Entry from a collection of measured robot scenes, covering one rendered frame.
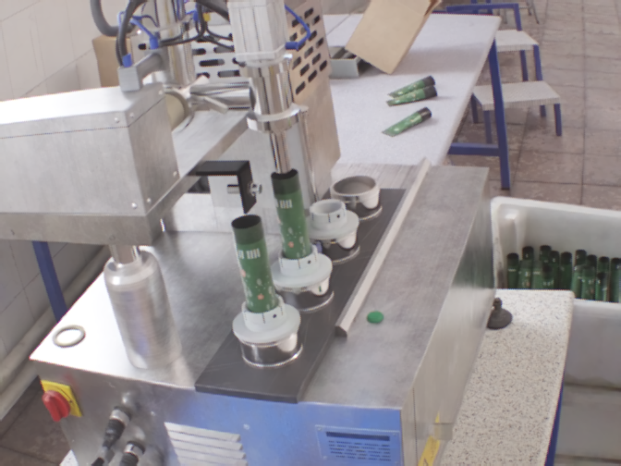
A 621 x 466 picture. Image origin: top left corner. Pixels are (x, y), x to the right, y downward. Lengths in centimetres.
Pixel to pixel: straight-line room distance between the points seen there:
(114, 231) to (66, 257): 221
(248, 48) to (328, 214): 28
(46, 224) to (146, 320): 16
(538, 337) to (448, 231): 33
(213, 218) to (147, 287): 33
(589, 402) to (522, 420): 54
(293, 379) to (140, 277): 20
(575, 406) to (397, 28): 138
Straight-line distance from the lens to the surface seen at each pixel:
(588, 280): 193
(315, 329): 102
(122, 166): 90
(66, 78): 312
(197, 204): 129
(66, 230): 98
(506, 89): 425
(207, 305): 112
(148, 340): 101
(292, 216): 101
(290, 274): 104
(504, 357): 141
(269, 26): 92
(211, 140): 107
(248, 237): 90
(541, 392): 133
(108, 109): 89
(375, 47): 272
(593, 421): 187
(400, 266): 114
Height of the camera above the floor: 159
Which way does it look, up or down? 27 degrees down
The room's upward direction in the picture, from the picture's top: 9 degrees counter-clockwise
